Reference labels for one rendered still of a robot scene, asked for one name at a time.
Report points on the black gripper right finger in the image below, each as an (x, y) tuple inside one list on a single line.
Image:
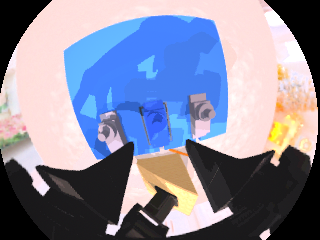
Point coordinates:
[(223, 176)]

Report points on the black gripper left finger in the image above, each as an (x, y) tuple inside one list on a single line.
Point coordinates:
[(101, 187)]

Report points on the blue flat deck plate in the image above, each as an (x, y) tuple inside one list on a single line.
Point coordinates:
[(176, 59)]

